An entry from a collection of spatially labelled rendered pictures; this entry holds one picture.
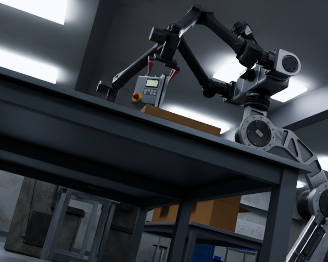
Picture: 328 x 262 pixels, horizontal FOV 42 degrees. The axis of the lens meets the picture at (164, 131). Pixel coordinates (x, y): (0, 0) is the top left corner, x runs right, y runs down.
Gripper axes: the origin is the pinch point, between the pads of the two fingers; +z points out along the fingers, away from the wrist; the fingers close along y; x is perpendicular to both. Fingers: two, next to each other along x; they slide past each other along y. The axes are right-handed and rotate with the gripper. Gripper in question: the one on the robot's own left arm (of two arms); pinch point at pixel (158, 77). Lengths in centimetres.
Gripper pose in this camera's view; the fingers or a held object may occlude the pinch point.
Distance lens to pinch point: 191.3
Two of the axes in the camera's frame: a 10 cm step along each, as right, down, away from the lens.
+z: -3.5, 8.6, 3.8
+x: 0.9, 4.4, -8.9
